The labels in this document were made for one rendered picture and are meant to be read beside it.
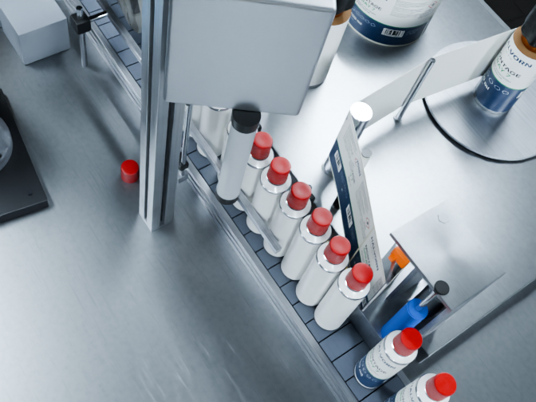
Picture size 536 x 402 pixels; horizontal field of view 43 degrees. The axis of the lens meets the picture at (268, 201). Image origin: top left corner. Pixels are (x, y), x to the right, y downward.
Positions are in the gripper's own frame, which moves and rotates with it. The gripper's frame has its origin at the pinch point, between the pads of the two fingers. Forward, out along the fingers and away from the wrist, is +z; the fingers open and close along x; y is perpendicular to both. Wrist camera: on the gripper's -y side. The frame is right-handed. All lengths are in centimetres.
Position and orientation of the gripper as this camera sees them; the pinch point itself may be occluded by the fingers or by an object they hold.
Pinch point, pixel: (133, 27)
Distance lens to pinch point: 138.9
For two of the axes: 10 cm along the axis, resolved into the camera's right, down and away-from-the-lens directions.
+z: 1.3, 7.9, 6.0
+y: 8.1, -4.4, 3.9
